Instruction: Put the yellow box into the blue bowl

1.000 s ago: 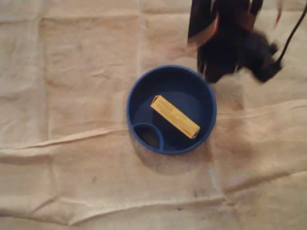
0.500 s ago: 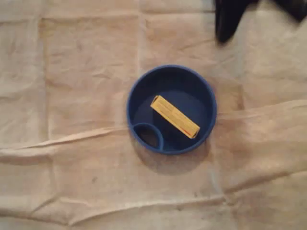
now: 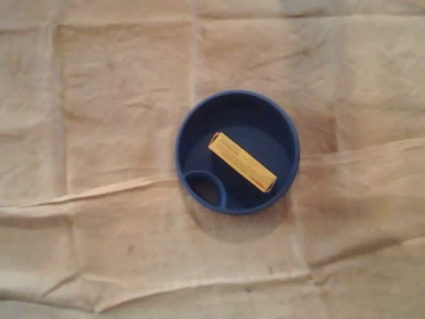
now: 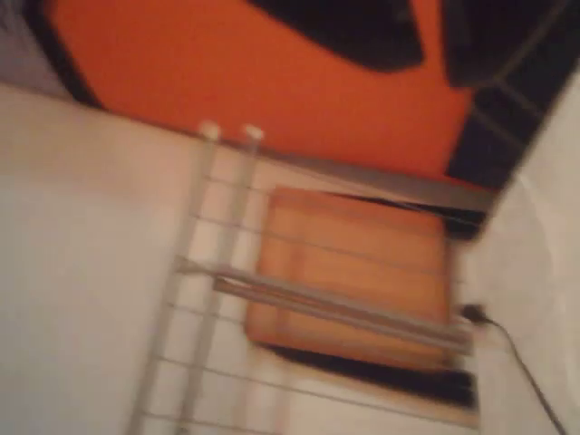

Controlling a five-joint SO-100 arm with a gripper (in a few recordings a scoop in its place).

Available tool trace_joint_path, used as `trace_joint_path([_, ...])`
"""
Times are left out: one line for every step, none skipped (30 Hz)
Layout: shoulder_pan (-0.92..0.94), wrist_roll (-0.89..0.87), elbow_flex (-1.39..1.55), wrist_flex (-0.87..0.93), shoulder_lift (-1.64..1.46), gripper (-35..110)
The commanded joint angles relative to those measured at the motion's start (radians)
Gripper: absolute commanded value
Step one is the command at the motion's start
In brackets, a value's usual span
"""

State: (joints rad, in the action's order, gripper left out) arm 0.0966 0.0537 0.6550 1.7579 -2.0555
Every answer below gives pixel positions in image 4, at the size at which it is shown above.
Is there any white wire drying rack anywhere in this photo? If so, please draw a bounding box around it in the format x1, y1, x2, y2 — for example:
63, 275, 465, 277
129, 120, 476, 435

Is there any black power cable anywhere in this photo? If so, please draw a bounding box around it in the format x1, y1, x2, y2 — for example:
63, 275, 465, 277
459, 304, 570, 435

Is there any wooden board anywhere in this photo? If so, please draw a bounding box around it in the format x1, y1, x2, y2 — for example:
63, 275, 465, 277
244, 187, 481, 409

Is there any orange rug black border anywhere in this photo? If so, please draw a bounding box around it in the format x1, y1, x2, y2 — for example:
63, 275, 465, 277
38, 0, 498, 194

